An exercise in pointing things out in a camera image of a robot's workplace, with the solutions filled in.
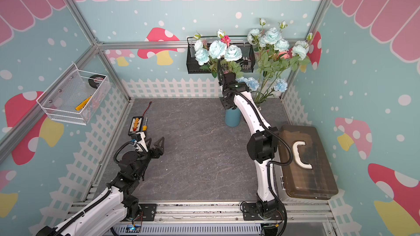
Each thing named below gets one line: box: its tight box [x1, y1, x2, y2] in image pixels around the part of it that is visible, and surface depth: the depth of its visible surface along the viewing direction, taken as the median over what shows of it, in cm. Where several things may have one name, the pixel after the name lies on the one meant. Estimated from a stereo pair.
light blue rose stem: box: [208, 40, 243, 73], surface depth 68 cm
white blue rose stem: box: [193, 32, 213, 70], surface depth 76 cm
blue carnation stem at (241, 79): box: [235, 76, 249, 85], surface depth 79 cm
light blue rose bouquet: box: [247, 18, 314, 104], surface depth 81 cm
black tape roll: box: [88, 74, 106, 89], surface depth 83 cm
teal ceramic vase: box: [224, 107, 242, 128], surface depth 102 cm
